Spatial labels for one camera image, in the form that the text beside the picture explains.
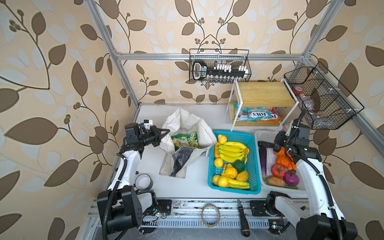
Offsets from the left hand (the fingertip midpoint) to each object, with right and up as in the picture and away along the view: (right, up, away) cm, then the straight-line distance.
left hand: (169, 130), depth 77 cm
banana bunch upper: (+35, -14, +13) cm, 39 cm away
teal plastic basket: (+45, -21, +6) cm, 50 cm away
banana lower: (+34, -28, 0) cm, 44 cm away
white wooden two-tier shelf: (+48, +14, 0) cm, 49 cm away
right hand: (+59, -4, +1) cm, 59 cm away
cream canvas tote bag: (+5, +4, +10) cm, 12 cm away
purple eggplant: (+54, -15, +11) cm, 57 cm away
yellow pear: (+30, -7, +14) cm, 33 cm away
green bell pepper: (+38, -21, +6) cm, 44 cm away
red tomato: (+59, -22, +4) cm, 63 cm away
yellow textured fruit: (+33, -23, +4) cm, 40 cm away
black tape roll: (-16, -29, +6) cm, 34 cm away
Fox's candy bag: (+50, +8, +10) cm, 51 cm away
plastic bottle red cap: (+70, +16, -1) cm, 72 cm away
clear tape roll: (+25, -40, -8) cm, 48 cm away
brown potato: (+56, -27, 0) cm, 62 cm away
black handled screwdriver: (+37, -45, -9) cm, 58 cm away
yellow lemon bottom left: (+26, -26, -2) cm, 37 cm away
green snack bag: (+10, -8, +15) cm, 19 cm away
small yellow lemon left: (+27, -20, +9) cm, 34 cm away
